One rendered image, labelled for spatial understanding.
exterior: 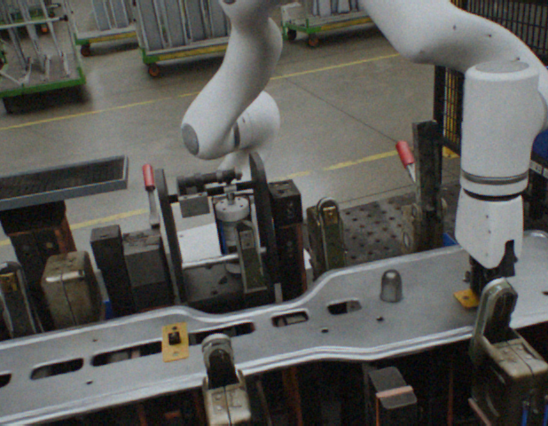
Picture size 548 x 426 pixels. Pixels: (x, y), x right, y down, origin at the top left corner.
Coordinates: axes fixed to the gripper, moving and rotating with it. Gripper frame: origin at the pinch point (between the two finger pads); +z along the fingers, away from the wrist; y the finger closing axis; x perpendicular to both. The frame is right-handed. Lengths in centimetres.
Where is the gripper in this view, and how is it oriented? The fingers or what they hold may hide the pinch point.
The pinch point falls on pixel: (485, 281)
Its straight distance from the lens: 90.3
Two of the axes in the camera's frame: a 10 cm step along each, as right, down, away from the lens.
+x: 9.8, -1.9, 1.2
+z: 1.1, 8.8, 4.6
